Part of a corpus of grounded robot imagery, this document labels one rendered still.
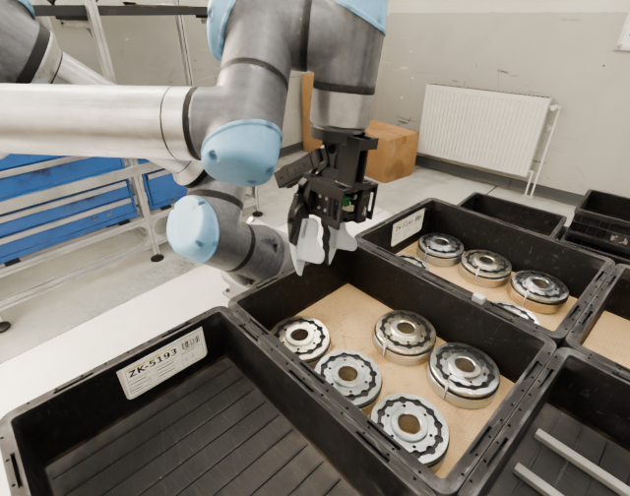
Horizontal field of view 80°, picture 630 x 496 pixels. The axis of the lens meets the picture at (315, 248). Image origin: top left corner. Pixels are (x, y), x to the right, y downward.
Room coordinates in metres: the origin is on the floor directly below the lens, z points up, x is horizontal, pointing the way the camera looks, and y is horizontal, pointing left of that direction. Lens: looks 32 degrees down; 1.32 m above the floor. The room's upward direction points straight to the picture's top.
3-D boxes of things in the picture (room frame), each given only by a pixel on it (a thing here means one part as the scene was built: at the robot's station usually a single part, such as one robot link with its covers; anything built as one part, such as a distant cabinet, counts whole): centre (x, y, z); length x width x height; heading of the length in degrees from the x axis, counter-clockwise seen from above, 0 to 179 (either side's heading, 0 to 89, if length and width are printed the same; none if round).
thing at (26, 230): (1.70, 1.26, 0.60); 0.72 x 0.03 x 0.56; 138
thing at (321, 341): (0.46, 0.03, 0.86); 0.10 x 0.10 x 0.01
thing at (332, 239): (0.49, -0.04, 1.03); 0.06 x 0.03 x 0.09; 43
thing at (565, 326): (0.63, -0.32, 0.92); 0.40 x 0.30 x 0.02; 43
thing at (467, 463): (0.42, -0.10, 0.92); 0.40 x 0.30 x 0.02; 43
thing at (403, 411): (0.30, -0.12, 0.86); 0.05 x 0.05 x 0.01
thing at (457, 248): (0.76, -0.30, 0.86); 0.10 x 0.10 x 0.01
